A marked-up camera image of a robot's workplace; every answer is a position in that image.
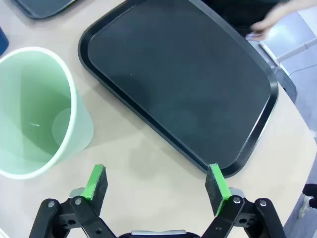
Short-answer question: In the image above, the dark blue cup yellow inside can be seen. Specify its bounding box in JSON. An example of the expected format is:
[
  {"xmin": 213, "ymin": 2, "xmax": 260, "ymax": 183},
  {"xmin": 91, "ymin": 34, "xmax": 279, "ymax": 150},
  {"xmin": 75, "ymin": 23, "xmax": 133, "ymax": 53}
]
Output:
[{"xmin": 0, "ymin": 24, "xmax": 9, "ymax": 57}]

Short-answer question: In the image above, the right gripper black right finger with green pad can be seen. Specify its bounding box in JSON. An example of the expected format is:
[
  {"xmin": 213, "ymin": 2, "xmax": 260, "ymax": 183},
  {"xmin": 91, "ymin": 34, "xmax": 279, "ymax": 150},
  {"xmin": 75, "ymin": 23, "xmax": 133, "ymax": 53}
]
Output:
[{"xmin": 200, "ymin": 163, "xmax": 285, "ymax": 238}]

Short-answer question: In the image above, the black plastic serving tray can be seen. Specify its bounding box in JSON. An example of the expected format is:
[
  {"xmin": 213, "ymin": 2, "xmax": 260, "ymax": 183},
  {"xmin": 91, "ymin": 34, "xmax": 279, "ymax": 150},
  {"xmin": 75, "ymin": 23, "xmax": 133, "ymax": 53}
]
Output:
[
  {"xmin": 77, "ymin": 0, "xmax": 279, "ymax": 179},
  {"xmin": 13, "ymin": 0, "xmax": 78, "ymax": 20}
]

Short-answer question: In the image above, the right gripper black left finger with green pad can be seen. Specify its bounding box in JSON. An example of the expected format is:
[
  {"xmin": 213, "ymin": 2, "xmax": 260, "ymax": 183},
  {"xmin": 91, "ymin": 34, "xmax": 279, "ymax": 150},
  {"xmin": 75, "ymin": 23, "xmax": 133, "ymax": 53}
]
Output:
[{"xmin": 29, "ymin": 164, "xmax": 117, "ymax": 238}]

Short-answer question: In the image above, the person's left hand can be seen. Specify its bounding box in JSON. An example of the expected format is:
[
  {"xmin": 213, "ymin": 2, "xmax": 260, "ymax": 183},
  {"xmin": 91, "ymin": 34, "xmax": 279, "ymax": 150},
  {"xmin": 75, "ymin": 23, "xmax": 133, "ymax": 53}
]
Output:
[{"xmin": 251, "ymin": 13, "xmax": 282, "ymax": 42}]

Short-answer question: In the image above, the person in black t-shirt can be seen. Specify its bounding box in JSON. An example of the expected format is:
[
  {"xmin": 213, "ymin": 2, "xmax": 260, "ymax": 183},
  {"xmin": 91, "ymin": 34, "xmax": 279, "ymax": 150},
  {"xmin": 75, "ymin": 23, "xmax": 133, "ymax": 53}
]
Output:
[{"xmin": 205, "ymin": 0, "xmax": 276, "ymax": 38}]

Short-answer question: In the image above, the white table with white legs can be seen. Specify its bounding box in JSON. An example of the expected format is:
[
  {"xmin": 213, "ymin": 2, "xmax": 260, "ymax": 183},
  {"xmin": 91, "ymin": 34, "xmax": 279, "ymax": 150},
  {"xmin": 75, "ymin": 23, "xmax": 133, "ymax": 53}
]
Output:
[{"xmin": 257, "ymin": 37, "xmax": 317, "ymax": 63}]

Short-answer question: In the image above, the tall pale green cup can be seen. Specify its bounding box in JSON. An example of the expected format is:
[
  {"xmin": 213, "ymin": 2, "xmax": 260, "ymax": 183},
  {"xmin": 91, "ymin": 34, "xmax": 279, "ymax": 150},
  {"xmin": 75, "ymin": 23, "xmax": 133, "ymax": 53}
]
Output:
[{"xmin": 0, "ymin": 47, "xmax": 95, "ymax": 180}]

